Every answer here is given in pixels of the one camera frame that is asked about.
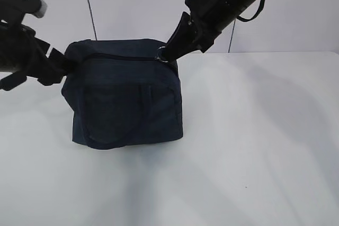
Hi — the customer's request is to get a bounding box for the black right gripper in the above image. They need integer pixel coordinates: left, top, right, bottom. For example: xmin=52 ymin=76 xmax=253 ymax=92
xmin=163 ymin=0 xmax=244 ymax=62

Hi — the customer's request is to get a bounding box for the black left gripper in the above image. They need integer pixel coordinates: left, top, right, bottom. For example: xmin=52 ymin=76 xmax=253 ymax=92
xmin=1 ymin=23 xmax=78 ymax=91

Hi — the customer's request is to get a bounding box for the dark blue lunch bag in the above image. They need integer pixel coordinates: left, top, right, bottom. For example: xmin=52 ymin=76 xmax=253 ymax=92
xmin=61 ymin=39 xmax=184 ymax=150

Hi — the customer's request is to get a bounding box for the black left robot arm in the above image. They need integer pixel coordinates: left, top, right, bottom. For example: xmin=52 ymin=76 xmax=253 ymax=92
xmin=1 ymin=22 xmax=78 ymax=91

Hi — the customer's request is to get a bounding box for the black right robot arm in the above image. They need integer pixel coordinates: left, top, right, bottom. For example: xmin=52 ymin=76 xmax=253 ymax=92
xmin=158 ymin=0 xmax=265 ymax=62

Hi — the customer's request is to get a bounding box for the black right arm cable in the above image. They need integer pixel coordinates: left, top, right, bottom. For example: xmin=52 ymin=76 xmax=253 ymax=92
xmin=237 ymin=0 xmax=267 ymax=22

